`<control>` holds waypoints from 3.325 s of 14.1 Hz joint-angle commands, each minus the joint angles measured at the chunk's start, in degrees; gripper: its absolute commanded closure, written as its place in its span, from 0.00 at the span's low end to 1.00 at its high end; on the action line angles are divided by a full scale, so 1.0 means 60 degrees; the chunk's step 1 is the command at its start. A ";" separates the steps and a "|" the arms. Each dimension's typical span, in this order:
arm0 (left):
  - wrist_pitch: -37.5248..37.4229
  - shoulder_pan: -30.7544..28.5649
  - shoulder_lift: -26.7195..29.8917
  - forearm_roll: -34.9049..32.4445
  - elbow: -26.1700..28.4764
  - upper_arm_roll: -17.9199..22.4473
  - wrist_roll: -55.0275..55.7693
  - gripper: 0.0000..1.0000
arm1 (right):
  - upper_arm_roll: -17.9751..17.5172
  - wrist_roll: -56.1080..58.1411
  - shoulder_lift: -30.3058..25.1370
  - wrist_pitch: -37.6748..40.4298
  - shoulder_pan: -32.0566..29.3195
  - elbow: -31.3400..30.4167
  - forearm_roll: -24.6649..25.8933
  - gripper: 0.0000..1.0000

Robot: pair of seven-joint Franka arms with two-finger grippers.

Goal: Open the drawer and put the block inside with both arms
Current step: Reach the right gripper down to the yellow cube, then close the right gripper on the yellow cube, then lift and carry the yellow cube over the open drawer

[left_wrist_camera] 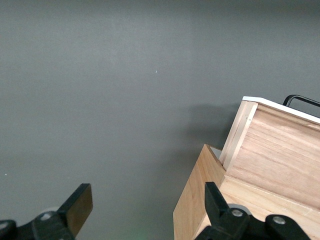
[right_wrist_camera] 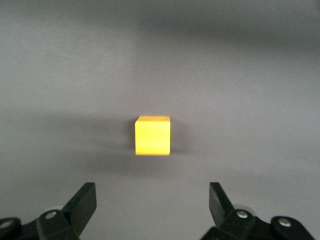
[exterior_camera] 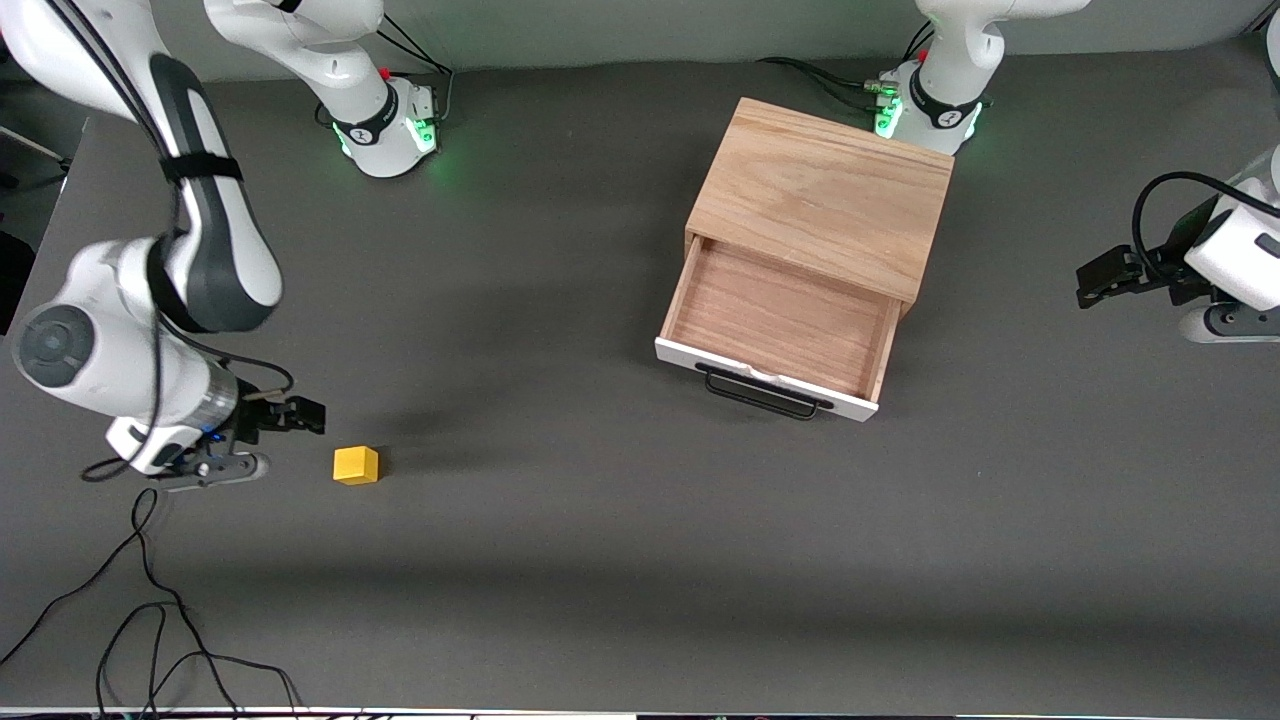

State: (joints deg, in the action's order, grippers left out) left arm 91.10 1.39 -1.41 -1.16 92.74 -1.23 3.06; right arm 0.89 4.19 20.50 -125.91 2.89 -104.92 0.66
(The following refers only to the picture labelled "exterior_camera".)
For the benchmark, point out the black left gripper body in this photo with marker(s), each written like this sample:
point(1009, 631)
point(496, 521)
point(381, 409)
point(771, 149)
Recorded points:
point(1170, 262)

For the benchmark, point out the white-fronted wooden drawer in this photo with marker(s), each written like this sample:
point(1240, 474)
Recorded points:
point(780, 320)

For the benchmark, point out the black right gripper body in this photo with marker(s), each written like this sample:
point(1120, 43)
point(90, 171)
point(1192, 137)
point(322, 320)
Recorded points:
point(254, 420)

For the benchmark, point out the wooden drawer cabinet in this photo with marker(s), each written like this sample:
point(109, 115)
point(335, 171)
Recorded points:
point(820, 180)

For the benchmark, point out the yellow cube block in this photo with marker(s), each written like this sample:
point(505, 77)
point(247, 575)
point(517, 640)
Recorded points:
point(355, 466)

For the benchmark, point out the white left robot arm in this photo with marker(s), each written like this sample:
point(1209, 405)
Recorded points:
point(955, 50)

